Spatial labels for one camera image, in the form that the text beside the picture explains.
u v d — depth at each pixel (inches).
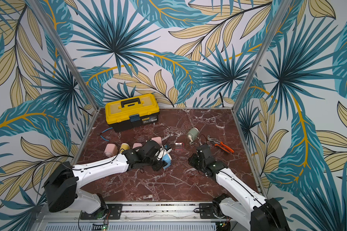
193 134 37.4
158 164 28.1
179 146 38.5
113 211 29.1
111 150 34.7
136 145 35.5
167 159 31.3
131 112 37.4
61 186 16.2
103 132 40.8
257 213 16.1
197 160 29.8
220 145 38.8
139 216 28.8
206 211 28.9
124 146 35.4
